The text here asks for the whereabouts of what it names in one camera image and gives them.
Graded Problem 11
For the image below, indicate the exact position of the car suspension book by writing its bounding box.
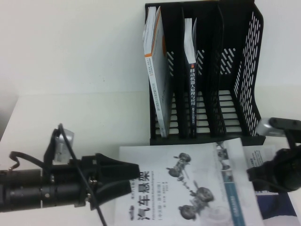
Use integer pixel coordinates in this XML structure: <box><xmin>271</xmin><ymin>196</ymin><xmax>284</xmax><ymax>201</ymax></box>
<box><xmin>118</xmin><ymin>137</ymin><xmax>264</xmax><ymax>226</ymax></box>

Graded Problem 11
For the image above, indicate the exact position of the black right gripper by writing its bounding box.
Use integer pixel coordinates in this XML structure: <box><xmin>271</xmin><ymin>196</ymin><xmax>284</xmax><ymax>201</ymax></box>
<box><xmin>246</xmin><ymin>147</ymin><xmax>301</xmax><ymax>193</ymax></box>

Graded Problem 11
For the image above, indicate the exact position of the black camera cable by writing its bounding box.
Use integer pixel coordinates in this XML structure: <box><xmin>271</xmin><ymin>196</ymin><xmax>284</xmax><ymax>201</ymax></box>
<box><xmin>57</xmin><ymin>122</ymin><xmax>108</xmax><ymax>226</ymax></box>

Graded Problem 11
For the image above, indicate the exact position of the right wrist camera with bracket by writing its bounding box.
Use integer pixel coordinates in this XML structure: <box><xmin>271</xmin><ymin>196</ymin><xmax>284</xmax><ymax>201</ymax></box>
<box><xmin>256</xmin><ymin>117</ymin><xmax>301</xmax><ymax>151</ymax></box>

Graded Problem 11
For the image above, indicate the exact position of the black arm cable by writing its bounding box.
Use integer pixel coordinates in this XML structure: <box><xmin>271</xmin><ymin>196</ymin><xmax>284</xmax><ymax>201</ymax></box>
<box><xmin>8</xmin><ymin>151</ymin><xmax>46</xmax><ymax>171</ymax></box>

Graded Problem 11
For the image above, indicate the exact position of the magazine with man in suit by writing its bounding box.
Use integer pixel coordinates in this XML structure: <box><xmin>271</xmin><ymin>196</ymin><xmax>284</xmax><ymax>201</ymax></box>
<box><xmin>242</xmin><ymin>143</ymin><xmax>299</xmax><ymax>226</ymax></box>

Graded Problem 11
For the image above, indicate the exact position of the white book with orange spine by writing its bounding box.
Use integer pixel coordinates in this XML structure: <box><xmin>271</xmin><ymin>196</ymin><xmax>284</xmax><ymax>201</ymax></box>
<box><xmin>143</xmin><ymin>6</ymin><xmax>173</xmax><ymax>138</ymax></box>

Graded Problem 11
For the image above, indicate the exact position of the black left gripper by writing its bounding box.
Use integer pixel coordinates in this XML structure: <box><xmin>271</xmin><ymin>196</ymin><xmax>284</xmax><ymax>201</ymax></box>
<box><xmin>74</xmin><ymin>153</ymin><xmax>142</xmax><ymax>210</ymax></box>

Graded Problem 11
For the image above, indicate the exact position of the black mesh book stand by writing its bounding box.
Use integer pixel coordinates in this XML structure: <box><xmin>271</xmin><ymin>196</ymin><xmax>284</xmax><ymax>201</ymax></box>
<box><xmin>144</xmin><ymin>2</ymin><xmax>268</xmax><ymax>146</ymax></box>

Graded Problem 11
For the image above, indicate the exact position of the dark blue robot book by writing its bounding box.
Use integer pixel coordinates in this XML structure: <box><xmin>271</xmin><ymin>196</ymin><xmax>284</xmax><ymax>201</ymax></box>
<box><xmin>184</xmin><ymin>17</ymin><xmax>200</xmax><ymax>138</ymax></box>

